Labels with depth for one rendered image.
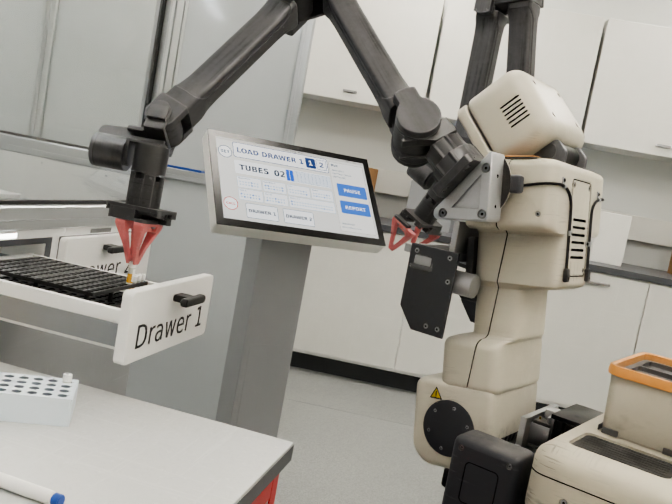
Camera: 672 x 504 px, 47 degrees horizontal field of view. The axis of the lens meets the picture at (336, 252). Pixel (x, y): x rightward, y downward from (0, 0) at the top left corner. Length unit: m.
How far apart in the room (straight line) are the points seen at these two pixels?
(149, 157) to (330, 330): 3.07
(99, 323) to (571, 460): 0.72
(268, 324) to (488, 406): 0.96
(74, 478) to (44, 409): 0.16
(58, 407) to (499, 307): 0.78
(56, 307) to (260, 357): 1.10
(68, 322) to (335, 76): 3.54
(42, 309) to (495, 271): 0.77
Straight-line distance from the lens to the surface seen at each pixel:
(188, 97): 1.36
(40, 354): 1.62
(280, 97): 2.96
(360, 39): 1.45
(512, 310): 1.42
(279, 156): 2.20
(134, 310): 1.15
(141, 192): 1.30
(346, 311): 4.25
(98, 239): 1.66
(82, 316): 1.20
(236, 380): 2.24
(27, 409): 1.08
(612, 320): 4.35
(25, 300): 1.26
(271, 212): 2.07
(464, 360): 1.42
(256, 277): 2.17
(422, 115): 1.30
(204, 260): 3.03
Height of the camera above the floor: 1.16
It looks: 6 degrees down
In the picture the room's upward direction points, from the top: 10 degrees clockwise
